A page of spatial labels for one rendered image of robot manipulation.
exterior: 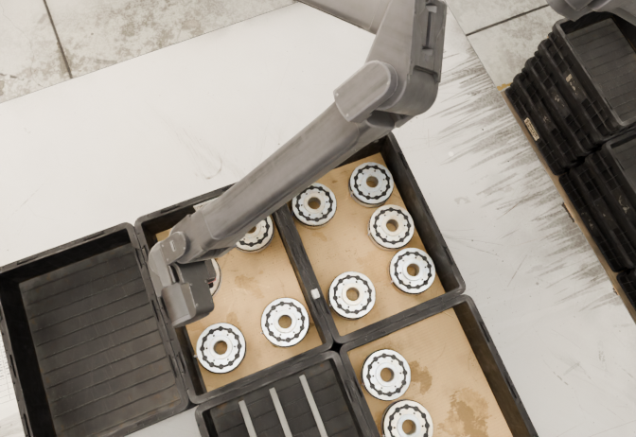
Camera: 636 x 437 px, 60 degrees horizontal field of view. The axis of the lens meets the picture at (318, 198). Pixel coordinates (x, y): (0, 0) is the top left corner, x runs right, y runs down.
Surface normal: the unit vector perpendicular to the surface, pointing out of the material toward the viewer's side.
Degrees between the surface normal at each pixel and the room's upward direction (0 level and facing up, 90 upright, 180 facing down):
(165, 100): 0
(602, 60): 0
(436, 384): 0
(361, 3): 51
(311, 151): 44
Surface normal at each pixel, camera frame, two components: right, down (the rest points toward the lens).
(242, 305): 0.05, -0.30
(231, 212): -0.55, 0.06
